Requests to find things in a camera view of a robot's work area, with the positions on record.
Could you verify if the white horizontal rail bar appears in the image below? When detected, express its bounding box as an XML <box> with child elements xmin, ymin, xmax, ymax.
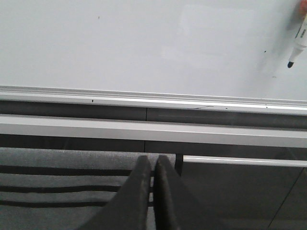
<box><xmin>183</xmin><ymin>155</ymin><xmax>307</xmax><ymax>168</ymax></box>

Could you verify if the white metal stand frame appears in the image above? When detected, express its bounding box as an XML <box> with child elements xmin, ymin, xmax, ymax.
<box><xmin>0</xmin><ymin>115</ymin><xmax>307</xmax><ymax>148</ymax></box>

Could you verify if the white whiteboard marker pen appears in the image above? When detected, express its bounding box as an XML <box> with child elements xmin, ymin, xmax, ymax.
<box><xmin>287</xmin><ymin>16</ymin><xmax>307</xmax><ymax>68</ymax></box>

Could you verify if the white whiteboard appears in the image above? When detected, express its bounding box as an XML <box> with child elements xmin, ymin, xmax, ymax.
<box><xmin>0</xmin><ymin>0</ymin><xmax>307</xmax><ymax>115</ymax></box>

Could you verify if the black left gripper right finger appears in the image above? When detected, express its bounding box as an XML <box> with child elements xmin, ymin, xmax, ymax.
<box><xmin>153</xmin><ymin>155</ymin><xmax>229</xmax><ymax>230</ymax></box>

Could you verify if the red round magnet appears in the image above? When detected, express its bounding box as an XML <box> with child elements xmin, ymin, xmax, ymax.
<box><xmin>298</xmin><ymin>0</ymin><xmax>307</xmax><ymax>22</ymax></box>

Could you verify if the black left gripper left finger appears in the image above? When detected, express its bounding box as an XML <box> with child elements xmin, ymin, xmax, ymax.
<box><xmin>79</xmin><ymin>156</ymin><xmax>151</xmax><ymax>230</ymax></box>

